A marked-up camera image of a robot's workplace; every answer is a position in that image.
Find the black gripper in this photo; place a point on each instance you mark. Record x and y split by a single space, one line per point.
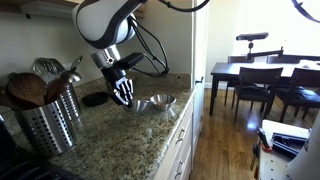
115 78

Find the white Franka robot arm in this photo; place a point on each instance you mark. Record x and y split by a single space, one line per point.
100 23

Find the large steel bowl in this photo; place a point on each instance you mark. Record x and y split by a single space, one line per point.
162 101

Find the metal ladle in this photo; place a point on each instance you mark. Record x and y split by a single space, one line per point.
76 76

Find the perforated steel utensil holder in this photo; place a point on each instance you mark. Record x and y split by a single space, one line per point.
46 130
70 101

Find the dark wooden spoon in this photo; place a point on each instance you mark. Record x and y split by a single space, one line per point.
55 88

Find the wooden lower cabinet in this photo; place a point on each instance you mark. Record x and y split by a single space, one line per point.
180 146

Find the wooden cabinet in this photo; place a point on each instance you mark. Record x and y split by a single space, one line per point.
20 2
180 146

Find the white tall cabinet panel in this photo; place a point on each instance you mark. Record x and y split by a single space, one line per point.
200 50

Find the perforated wooden spoon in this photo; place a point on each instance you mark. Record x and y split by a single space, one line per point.
26 88

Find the under-cabinet light fixture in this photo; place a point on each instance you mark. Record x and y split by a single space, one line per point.
50 10

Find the dark wooden dining chair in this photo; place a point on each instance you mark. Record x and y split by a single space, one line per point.
300 91
256 86
235 59
283 59

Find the wooden spatula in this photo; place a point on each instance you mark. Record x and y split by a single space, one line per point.
8 100

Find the dark dining table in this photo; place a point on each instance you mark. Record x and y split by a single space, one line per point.
253 68

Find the wooden upper cabinet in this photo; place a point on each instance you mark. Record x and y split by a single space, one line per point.
20 2

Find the red black bar clamp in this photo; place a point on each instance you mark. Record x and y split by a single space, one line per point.
261 143

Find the perforated workbench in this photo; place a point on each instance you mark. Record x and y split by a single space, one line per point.
273 166

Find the black tool case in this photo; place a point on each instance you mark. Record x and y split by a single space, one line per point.
289 143

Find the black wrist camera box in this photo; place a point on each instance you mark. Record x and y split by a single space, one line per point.
130 60

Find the white wall outlet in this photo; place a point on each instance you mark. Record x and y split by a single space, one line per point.
66 66

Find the black stereo camera bar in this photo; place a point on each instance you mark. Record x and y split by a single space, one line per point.
252 36

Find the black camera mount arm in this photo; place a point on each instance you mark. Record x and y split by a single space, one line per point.
266 53

